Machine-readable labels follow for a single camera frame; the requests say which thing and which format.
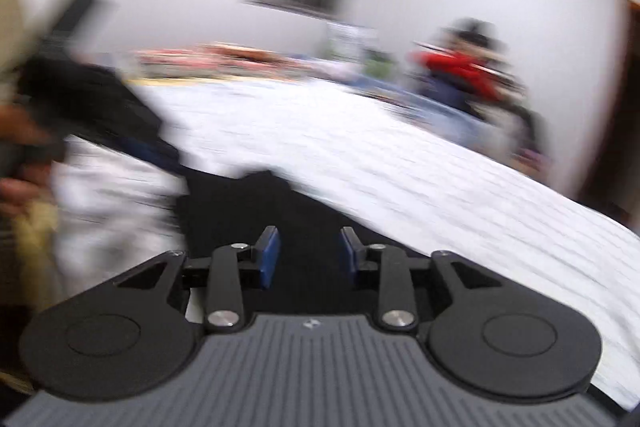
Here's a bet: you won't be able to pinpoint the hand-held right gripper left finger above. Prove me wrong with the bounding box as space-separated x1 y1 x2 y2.
117 226 282 334

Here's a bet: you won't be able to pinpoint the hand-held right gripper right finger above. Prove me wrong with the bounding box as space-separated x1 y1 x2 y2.
339 226 504 334

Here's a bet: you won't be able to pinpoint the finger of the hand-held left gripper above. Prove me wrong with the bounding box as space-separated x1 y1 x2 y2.
132 127 187 178

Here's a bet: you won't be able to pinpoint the black pants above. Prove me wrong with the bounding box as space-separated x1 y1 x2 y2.
175 169 436 315

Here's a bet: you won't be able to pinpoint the person's left hand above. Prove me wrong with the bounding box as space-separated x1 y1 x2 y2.
0 102 57 220

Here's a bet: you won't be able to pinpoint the white script-print bed sheet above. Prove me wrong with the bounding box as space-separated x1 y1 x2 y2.
50 74 640 414

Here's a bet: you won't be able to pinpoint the red floral blanket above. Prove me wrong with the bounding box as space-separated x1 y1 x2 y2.
132 43 313 82

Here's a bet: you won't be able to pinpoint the light blue quilt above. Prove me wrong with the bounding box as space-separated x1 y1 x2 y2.
350 74 506 150

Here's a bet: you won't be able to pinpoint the green plastic stool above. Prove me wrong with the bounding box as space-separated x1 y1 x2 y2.
364 49 398 80

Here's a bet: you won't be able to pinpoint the pile of folded clothes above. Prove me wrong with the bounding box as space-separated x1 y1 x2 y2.
406 18 548 170

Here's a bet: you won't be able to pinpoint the wooden door frame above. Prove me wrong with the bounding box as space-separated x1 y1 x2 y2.
572 0 640 230

